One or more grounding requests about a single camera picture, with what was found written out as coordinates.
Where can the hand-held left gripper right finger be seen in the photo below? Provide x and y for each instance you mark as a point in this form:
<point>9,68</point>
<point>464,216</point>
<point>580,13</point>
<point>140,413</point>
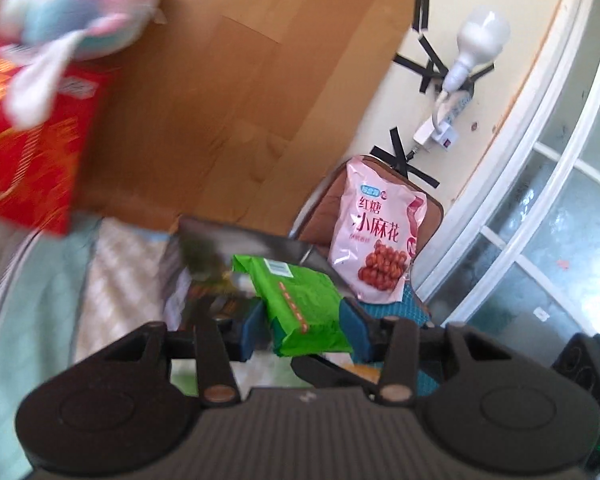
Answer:
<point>354,326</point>

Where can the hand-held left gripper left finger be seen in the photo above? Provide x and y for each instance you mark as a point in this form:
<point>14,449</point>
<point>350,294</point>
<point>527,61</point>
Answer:
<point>252,331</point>

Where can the bright green snack packet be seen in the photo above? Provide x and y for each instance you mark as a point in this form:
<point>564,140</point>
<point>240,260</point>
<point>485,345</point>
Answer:
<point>305,305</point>

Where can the black cardboard box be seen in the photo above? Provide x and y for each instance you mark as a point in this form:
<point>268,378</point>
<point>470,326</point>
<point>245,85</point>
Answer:
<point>260,245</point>

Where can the teal cloth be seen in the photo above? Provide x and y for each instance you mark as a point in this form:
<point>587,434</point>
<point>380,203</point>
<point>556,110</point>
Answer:
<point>405,305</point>

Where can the large pink snack bag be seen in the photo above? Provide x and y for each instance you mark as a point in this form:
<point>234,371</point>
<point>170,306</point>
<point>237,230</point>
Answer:
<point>375,220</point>

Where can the patterned bed sheet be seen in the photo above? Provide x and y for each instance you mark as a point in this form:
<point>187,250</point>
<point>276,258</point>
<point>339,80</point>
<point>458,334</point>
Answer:
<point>115,270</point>

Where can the black tape strip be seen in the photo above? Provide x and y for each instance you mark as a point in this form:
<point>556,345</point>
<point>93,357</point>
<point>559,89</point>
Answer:
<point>415,66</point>
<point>420,176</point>
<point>432,55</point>
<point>399,149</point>
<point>422,5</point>

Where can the wooden headboard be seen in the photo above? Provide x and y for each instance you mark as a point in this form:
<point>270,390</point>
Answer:
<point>230,85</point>

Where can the red gift box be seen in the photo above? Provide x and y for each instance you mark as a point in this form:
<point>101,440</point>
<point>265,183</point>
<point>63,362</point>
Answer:
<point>25,160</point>

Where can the white light bulb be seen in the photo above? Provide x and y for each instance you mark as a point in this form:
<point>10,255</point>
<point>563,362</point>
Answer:
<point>482,35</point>

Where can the pastel plush toy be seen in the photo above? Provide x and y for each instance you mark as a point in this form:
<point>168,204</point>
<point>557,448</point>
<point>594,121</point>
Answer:
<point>80,5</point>

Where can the white window frame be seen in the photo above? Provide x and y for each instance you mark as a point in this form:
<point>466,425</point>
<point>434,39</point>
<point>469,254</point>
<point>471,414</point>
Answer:
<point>555,160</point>

